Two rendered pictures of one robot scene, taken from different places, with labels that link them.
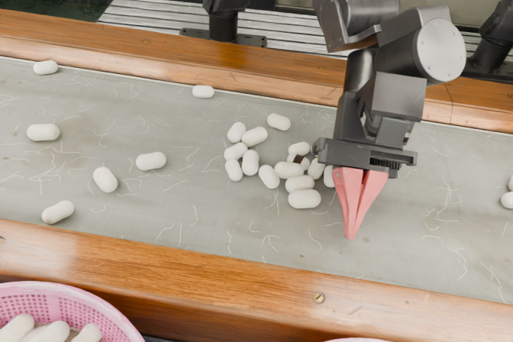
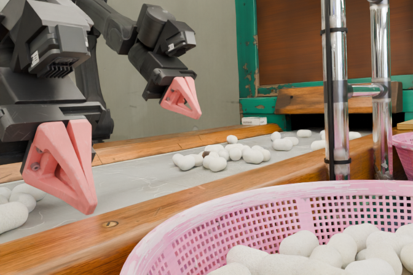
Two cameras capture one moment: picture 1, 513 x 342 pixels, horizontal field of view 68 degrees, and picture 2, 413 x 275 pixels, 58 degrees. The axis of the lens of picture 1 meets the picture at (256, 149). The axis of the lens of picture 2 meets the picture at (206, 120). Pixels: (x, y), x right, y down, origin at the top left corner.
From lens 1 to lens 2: 0.26 m
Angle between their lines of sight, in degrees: 61
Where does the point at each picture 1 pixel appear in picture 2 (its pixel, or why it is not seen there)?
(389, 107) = (56, 18)
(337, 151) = (21, 112)
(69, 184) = not seen: outside the picture
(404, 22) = not seen: outside the picture
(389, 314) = (187, 201)
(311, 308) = (110, 231)
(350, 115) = (15, 83)
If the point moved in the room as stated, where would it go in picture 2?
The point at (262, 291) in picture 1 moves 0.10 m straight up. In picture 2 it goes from (24, 255) to (9, 51)
